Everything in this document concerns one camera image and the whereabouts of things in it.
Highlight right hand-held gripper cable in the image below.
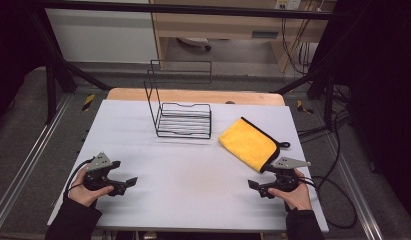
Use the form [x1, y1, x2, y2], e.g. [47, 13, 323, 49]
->
[298, 174, 358, 230]

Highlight person's left hand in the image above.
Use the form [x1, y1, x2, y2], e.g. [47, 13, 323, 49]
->
[66, 165, 115, 208]

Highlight black wire rack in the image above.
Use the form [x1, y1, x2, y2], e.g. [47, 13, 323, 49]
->
[143, 59, 213, 140]

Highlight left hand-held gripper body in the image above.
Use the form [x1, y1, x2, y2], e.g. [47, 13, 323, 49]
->
[82, 152, 123, 193]

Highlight aluminium floor rail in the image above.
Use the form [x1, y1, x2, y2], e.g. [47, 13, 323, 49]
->
[321, 131, 385, 240]
[0, 94, 73, 228]

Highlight hanging cables bundle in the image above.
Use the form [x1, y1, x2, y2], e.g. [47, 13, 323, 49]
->
[280, 17, 315, 76]

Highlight yellow towel with black trim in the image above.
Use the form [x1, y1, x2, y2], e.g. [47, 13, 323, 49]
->
[218, 116, 291, 174]

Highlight yellow black tape strip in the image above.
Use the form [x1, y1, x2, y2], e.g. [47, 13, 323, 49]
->
[296, 99, 314, 115]
[81, 93, 96, 112]

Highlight black floor cables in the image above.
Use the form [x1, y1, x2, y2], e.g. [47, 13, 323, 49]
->
[296, 84, 353, 140]

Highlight hand-held gripper cable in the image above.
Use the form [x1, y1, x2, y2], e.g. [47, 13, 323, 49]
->
[298, 174, 358, 230]
[62, 158, 95, 201]

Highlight left hand-held gripper cable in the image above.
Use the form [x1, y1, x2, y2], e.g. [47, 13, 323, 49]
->
[62, 158, 95, 201]

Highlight white cabinet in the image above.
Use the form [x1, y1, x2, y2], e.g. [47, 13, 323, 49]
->
[45, 8, 160, 65]

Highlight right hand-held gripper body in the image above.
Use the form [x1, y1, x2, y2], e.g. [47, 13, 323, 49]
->
[264, 156, 312, 193]

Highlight light wooden desk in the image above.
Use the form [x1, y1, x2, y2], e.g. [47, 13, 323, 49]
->
[149, 0, 338, 73]

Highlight person's right hand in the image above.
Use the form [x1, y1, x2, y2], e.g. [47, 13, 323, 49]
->
[267, 168, 314, 212]

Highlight wall power socket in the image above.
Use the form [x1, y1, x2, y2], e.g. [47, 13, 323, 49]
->
[274, 0, 303, 11]

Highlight wooden table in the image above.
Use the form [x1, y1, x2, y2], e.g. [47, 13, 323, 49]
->
[106, 87, 287, 107]

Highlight black metal frame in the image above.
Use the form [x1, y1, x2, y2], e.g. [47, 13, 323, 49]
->
[26, 0, 352, 126]

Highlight chair base with caster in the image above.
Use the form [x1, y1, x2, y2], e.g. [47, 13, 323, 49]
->
[176, 36, 213, 52]

